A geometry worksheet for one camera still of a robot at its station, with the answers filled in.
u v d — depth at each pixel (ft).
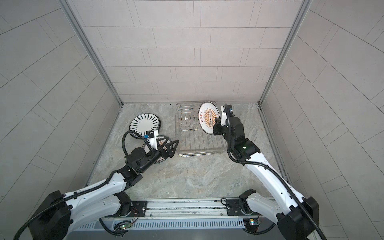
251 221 2.26
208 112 2.53
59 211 1.28
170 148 2.13
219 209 2.36
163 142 2.47
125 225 2.12
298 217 1.19
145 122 3.35
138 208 2.32
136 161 1.84
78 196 1.44
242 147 1.70
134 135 3.12
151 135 2.12
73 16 2.43
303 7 2.33
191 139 3.10
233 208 2.33
